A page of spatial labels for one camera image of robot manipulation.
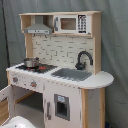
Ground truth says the silver toy pot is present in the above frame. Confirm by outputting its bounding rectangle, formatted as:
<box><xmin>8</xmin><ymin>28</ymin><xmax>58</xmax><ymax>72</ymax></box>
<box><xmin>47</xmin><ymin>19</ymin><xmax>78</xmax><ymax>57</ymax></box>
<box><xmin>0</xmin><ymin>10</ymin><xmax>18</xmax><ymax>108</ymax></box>
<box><xmin>24</xmin><ymin>57</ymin><xmax>39</xmax><ymax>68</ymax></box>

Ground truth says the black stove top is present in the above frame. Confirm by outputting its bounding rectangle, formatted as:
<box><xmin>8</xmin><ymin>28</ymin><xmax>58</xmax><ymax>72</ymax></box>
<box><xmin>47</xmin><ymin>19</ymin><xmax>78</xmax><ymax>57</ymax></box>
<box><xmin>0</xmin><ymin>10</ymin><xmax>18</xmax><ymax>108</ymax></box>
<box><xmin>18</xmin><ymin>64</ymin><xmax>55</xmax><ymax>73</ymax></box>

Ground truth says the red stove knob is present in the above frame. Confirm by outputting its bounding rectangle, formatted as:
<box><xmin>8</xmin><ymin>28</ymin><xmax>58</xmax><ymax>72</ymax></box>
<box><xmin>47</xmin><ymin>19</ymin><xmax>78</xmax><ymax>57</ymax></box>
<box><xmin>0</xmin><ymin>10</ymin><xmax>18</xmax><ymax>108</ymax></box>
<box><xmin>13</xmin><ymin>77</ymin><xmax>18</xmax><ymax>83</ymax></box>
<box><xmin>30</xmin><ymin>81</ymin><xmax>37</xmax><ymax>88</ymax></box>

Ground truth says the cabinet door with dispenser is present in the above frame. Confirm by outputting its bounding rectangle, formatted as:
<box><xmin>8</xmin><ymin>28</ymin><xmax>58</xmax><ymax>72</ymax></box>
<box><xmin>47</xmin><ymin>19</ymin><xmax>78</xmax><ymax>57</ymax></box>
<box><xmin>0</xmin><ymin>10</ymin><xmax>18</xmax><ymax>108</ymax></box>
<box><xmin>44</xmin><ymin>82</ymin><xmax>82</xmax><ymax>128</ymax></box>

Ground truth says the black toy faucet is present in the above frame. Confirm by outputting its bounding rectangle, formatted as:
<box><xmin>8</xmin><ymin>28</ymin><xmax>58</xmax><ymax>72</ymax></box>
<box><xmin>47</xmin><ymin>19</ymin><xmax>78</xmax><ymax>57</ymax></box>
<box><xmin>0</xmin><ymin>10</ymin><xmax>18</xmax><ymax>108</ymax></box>
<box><xmin>75</xmin><ymin>51</ymin><xmax>93</xmax><ymax>70</ymax></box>

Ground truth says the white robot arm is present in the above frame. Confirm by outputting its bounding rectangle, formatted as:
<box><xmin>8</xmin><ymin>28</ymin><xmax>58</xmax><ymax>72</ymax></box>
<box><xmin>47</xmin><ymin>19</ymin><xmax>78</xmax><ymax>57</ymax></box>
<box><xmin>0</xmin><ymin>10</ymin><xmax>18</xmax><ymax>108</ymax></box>
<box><xmin>0</xmin><ymin>116</ymin><xmax>36</xmax><ymax>128</ymax></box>

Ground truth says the right red stove knob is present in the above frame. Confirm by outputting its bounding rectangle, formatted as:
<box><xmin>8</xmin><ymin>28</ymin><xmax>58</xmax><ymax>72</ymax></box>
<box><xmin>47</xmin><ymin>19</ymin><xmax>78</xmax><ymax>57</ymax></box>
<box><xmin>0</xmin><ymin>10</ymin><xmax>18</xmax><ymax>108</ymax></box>
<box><xmin>30</xmin><ymin>81</ymin><xmax>37</xmax><ymax>88</ymax></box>

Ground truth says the left red stove knob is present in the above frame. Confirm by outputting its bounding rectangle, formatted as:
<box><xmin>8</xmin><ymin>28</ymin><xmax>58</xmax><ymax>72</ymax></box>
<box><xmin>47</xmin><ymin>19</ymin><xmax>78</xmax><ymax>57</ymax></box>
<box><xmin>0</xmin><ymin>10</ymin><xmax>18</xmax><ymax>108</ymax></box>
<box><xmin>13</xmin><ymin>77</ymin><xmax>18</xmax><ymax>83</ymax></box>

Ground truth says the grey range hood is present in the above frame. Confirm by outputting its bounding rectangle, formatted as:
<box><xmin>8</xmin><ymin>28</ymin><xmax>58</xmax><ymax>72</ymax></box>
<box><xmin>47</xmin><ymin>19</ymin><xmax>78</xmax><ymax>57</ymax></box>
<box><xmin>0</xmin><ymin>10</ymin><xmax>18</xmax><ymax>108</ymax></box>
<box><xmin>24</xmin><ymin>16</ymin><xmax>52</xmax><ymax>34</ymax></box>

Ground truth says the white oven door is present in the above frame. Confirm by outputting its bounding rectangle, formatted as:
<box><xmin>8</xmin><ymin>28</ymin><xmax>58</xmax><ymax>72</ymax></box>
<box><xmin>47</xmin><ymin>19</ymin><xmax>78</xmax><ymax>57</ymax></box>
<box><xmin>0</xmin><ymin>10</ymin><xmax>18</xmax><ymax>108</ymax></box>
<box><xmin>0</xmin><ymin>85</ymin><xmax>15</xmax><ymax>126</ymax></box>

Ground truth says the grey toy sink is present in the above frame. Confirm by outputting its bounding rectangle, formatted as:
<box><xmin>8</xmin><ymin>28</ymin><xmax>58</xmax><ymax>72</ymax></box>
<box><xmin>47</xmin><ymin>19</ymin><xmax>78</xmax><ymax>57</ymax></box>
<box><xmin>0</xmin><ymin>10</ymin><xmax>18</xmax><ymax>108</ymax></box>
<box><xmin>52</xmin><ymin>68</ymin><xmax>92</xmax><ymax>81</ymax></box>

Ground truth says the toy microwave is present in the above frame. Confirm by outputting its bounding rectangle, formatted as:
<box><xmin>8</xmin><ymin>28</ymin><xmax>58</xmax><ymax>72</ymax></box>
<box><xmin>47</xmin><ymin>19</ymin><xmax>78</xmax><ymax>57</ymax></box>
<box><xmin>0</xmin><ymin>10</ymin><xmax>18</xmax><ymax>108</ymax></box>
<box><xmin>54</xmin><ymin>15</ymin><xmax>91</xmax><ymax>34</ymax></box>

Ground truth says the wooden toy kitchen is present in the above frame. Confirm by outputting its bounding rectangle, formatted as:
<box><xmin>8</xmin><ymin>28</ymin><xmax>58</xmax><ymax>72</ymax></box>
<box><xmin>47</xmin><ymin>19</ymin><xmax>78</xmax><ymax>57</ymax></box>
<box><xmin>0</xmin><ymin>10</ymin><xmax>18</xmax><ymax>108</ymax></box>
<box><xmin>5</xmin><ymin>10</ymin><xmax>115</xmax><ymax>128</ymax></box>

